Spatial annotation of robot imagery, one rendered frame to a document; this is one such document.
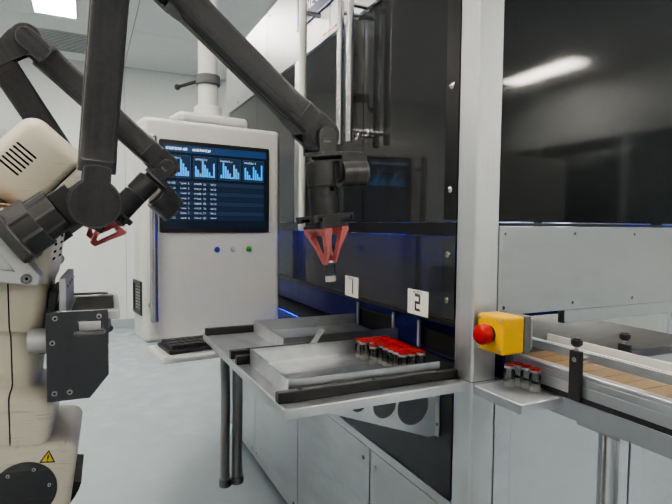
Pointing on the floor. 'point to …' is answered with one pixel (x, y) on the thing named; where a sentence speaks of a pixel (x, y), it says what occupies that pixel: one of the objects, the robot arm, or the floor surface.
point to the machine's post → (477, 243)
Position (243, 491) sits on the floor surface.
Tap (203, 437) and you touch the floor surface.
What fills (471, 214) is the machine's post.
